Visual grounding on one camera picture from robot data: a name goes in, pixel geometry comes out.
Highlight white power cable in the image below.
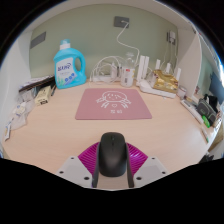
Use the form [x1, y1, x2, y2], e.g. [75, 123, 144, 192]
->
[115, 20, 140, 59]

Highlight gold foil bag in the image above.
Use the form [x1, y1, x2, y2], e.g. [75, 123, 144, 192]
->
[152, 69, 179, 94]

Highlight black pouch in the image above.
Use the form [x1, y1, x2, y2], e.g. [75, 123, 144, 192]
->
[195, 98, 218, 126]

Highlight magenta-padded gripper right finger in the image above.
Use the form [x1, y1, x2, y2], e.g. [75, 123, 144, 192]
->
[125, 141, 169, 189]

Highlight grey blank wall plate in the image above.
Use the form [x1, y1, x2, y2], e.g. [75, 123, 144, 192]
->
[29, 31, 47, 50]

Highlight black computer mouse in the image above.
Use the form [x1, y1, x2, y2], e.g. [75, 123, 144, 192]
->
[98, 131, 128, 178]

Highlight white pen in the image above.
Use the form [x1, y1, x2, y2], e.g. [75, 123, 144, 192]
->
[199, 128, 210, 144]

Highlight clear plastic bags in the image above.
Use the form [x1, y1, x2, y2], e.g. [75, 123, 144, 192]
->
[11, 94, 36, 131]

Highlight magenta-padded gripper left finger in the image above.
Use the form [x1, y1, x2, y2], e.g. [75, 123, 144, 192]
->
[54, 141, 101, 189]

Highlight grey wall socket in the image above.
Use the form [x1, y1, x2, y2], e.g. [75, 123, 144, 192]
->
[113, 15, 130, 29]

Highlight white remote control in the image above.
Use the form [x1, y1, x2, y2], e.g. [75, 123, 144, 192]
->
[180, 98, 205, 125]

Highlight clear plastic bottle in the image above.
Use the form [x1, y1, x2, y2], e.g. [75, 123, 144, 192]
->
[120, 52, 136, 88]

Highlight pink mouse pad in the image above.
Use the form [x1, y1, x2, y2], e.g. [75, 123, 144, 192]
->
[74, 87, 153, 121]

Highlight black monitor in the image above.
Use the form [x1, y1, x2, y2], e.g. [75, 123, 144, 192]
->
[209, 71, 224, 106]

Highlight small white jar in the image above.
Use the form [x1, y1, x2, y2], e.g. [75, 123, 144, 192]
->
[177, 85, 188, 100]

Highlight black bag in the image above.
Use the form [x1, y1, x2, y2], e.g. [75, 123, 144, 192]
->
[203, 94, 219, 106]

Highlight stack of books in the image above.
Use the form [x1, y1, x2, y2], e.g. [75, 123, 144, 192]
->
[18, 75, 56, 94]

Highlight white sachet with yellow print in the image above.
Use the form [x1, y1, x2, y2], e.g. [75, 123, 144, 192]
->
[3, 121, 13, 142]

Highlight white power strip with cables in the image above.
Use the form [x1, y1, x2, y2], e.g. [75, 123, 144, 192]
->
[89, 55, 122, 84]

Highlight blue detergent bottle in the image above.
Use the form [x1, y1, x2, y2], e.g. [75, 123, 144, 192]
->
[53, 38, 88, 90]

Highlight white wall charger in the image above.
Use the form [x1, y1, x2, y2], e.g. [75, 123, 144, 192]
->
[166, 30, 177, 46]

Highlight small yellow box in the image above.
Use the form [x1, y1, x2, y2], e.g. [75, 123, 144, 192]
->
[34, 85, 53, 107]

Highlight white router with antennas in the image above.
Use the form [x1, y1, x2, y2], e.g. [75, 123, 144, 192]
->
[135, 54, 183, 99]

